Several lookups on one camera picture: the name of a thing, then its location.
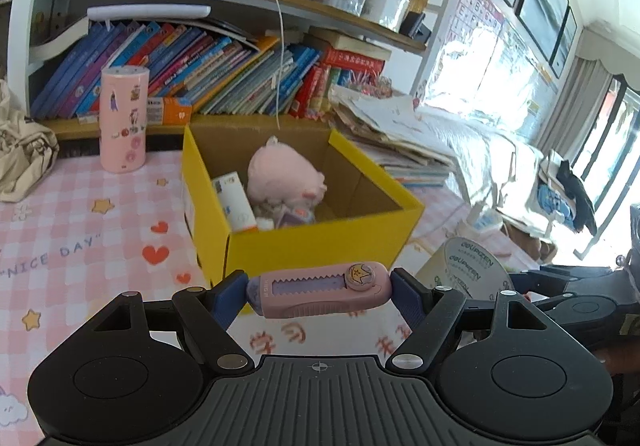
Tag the orange white toothpaste box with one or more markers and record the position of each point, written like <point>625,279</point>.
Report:
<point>172,111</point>

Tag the white bar desk lamp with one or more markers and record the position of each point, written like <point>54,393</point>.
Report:
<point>150,12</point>

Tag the red standing book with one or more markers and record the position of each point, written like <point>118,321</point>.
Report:
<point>310,90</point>

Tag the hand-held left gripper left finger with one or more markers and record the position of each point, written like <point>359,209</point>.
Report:
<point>230,298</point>

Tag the white round tin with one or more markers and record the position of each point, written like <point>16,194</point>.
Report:
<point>390,8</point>

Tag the yellow cardboard box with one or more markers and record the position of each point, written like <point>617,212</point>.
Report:
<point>310,246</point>

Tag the thick red dictionary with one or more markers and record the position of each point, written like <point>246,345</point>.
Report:
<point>355,60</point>

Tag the pink plush toy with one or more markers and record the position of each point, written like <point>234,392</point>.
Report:
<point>285,170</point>

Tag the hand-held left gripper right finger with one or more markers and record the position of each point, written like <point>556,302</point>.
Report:
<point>405,296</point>

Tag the pink utility knife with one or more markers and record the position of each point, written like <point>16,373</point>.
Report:
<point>320,291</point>

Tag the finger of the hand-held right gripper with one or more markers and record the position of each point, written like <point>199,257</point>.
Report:
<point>575,278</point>

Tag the black cloth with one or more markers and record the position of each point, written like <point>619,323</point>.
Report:
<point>577,196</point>

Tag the grey curtain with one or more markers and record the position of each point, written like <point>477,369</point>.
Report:
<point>575,100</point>

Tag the row of colourful books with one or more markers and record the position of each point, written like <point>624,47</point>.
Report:
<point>175,65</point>

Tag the bed with white sheet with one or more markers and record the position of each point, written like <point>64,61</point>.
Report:
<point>480,135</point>

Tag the alphabet wall poster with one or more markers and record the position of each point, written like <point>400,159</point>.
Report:
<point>475,15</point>

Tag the colourful bead trinkets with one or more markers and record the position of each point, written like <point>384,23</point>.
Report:
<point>370,85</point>

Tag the pink printed desk mat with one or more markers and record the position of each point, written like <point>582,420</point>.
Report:
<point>75,236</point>

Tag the purple toy car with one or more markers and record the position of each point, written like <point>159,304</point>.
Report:
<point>295,218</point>

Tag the stack of papers and workbooks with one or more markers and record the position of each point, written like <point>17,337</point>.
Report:
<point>385,135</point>

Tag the white orange medicine box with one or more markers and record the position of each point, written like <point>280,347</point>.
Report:
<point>235,203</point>

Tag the beige cloth bag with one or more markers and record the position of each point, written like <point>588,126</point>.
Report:
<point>25,150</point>

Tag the black framed window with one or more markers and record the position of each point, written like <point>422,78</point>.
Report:
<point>617,150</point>

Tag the pink sticker canister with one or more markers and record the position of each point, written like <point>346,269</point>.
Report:
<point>122,120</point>

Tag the black stand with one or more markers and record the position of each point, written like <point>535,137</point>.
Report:
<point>415,25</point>

